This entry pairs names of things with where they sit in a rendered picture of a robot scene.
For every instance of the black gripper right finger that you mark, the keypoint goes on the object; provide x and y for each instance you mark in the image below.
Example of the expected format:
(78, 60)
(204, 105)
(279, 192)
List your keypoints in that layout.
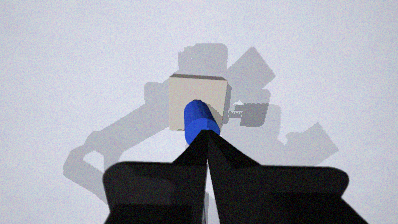
(240, 183)

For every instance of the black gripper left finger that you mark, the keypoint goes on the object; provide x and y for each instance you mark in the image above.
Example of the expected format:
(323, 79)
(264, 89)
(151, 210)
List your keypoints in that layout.
(182, 181)

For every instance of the blue cylinder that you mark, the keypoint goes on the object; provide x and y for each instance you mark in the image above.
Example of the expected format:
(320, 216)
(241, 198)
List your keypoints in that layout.
(197, 116)

